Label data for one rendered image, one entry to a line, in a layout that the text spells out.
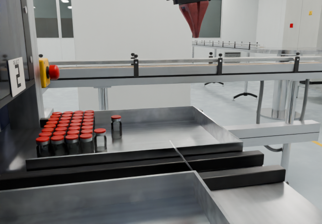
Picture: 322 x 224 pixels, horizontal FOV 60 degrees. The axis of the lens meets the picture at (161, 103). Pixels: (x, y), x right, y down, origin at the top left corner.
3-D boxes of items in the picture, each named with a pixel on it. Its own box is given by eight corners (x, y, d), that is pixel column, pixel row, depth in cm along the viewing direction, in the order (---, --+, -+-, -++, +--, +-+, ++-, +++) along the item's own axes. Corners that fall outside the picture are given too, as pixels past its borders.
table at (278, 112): (267, 126, 346) (274, 50, 324) (232, 108, 435) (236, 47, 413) (331, 121, 365) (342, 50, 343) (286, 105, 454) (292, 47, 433)
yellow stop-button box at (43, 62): (15, 89, 69) (11, 60, 68) (22, 84, 76) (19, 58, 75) (47, 88, 71) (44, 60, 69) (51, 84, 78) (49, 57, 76)
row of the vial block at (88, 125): (80, 164, 46) (78, 138, 45) (85, 129, 63) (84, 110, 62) (94, 162, 46) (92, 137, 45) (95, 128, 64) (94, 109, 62)
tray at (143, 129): (28, 182, 41) (25, 160, 40) (55, 127, 66) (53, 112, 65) (241, 161, 48) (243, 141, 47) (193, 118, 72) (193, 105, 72)
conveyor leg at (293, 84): (279, 194, 183) (292, 79, 165) (271, 187, 192) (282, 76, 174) (292, 193, 185) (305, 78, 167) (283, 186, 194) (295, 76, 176)
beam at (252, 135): (58, 163, 148) (56, 142, 145) (60, 157, 155) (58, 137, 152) (318, 140, 181) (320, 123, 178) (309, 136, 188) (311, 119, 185)
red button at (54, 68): (43, 81, 72) (41, 65, 71) (46, 79, 76) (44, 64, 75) (58, 80, 73) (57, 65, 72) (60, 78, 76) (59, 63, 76)
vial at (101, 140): (94, 157, 49) (93, 132, 48) (95, 152, 51) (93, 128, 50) (107, 156, 49) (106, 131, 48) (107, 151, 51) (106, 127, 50)
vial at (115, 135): (111, 140, 57) (110, 119, 56) (111, 136, 59) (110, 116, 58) (122, 139, 57) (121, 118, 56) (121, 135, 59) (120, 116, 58)
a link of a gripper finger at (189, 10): (181, 39, 65) (177, -4, 62) (210, 34, 66) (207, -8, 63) (190, 39, 58) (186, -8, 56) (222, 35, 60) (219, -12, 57)
